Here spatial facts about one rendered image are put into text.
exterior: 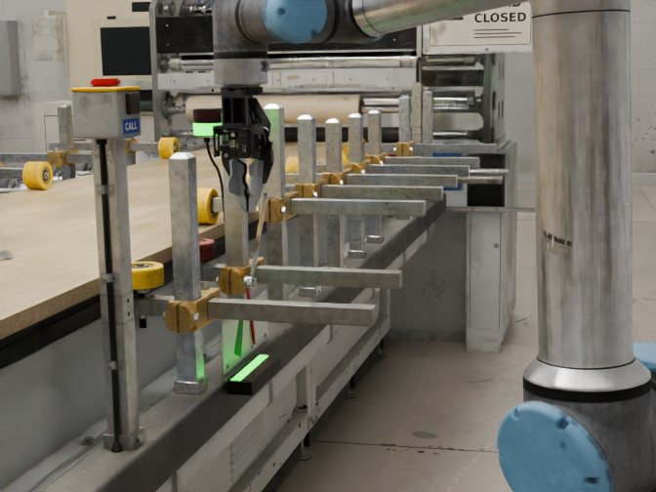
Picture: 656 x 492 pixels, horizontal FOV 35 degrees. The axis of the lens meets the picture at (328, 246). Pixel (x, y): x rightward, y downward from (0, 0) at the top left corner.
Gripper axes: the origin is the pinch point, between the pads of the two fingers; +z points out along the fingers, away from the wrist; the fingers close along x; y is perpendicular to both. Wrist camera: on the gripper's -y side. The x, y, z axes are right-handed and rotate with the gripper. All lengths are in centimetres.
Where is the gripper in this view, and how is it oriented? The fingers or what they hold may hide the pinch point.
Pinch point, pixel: (249, 203)
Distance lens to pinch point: 179.6
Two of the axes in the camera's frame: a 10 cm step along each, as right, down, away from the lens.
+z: 0.2, 9.8, 1.7
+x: 9.7, 0.3, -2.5
